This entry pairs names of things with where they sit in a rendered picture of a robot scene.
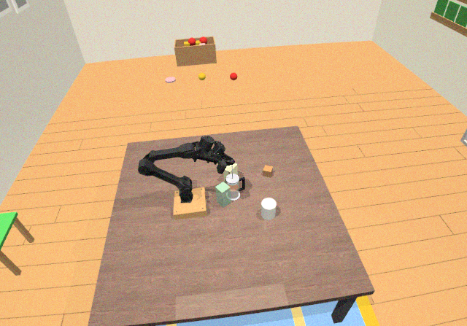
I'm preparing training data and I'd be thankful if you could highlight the coffee press with black knob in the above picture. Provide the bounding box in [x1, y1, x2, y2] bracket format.
[226, 165, 245, 201]

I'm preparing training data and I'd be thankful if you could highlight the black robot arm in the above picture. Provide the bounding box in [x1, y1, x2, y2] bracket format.
[138, 136, 225, 203]

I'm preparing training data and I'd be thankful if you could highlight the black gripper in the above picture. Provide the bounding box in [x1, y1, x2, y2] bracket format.
[206, 150, 234, 174]

